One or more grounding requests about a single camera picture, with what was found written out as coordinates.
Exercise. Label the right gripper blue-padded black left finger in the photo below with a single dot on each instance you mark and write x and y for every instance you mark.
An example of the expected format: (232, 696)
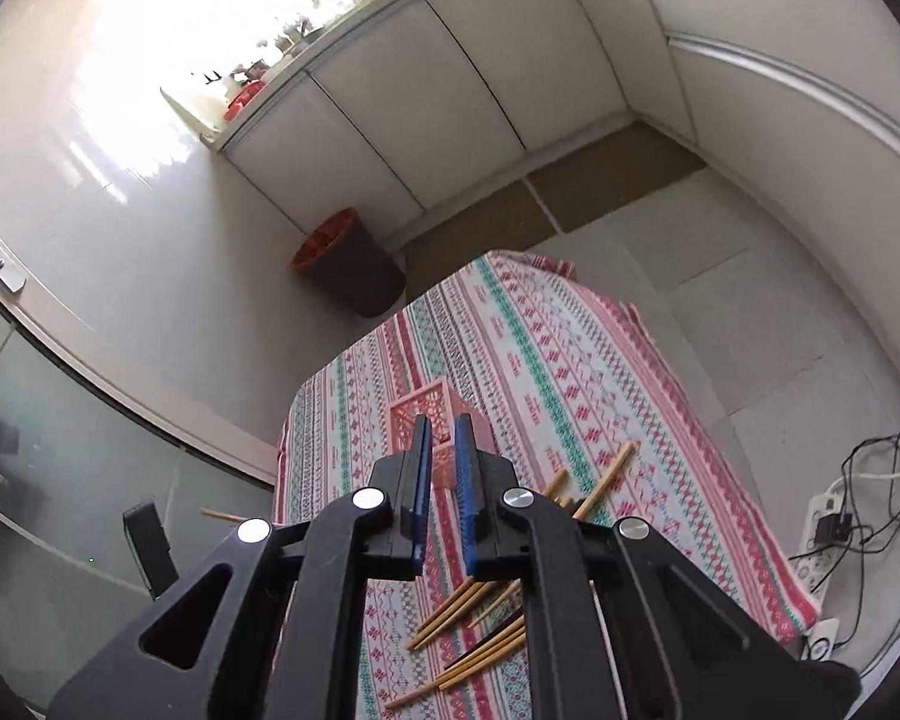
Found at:
(270, 624)

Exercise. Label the red rimmed dark trash bin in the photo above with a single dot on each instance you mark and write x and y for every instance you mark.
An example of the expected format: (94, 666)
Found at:
(342, 259)

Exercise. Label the black gold-banded chopstick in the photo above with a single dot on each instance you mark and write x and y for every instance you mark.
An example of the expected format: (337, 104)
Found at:
(500, 628)

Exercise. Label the white power strip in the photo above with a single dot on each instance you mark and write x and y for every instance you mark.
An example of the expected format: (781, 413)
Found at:
(814, 569)

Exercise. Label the patterned red green tablecloth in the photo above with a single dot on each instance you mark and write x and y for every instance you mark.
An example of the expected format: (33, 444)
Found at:
(556, 376)

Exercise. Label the red item on counter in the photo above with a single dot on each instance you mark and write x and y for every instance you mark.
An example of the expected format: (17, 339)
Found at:
(240, 101)

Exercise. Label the white kitchen cabinet run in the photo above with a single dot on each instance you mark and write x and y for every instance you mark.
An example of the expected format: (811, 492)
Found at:
(799, 99)

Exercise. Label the black chair back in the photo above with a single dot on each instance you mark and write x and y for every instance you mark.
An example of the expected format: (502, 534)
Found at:
(150, 547)

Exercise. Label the black power adapter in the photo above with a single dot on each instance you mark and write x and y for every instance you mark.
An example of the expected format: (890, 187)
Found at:
(833, 528)

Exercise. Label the frosted glass door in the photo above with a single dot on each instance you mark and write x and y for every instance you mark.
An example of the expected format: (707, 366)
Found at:
(70, 465)

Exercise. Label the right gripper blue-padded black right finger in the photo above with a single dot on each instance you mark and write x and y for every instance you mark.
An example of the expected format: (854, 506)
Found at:
(619, 623)

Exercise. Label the wooden chopstick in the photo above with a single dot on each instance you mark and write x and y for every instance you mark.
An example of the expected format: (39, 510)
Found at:
(601, 488)
(222, 516)
(500, 599)
(418, 694)
(485, 658)
(555, 483)
(460, 601)

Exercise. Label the wooden chopstick in basket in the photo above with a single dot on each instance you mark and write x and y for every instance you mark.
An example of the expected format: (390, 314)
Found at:
(222, 516)

